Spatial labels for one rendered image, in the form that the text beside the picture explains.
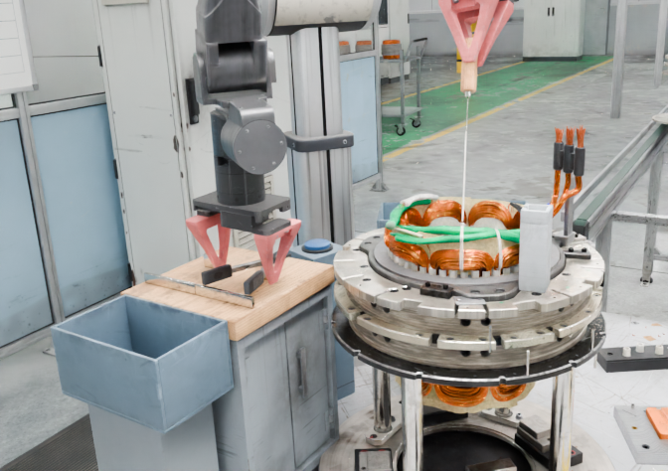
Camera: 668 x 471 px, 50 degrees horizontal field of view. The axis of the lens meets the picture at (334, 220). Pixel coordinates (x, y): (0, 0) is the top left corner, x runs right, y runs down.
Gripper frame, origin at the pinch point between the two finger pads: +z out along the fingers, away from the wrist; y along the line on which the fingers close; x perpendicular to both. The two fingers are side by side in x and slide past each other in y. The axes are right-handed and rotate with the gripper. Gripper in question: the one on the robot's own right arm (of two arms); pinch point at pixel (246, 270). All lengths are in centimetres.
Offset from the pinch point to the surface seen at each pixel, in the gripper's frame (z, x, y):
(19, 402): 116, 70, -179
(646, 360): 28, 55, 39
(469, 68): -23.6, 14.7, 22.1
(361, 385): 31.4, 28.6, -1.0
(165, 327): 5.5, -8.5, -5.9
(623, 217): 43, 178, 11
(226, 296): 1.6, -4.5, 0.5
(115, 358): 3.6, -18.9, -2.3
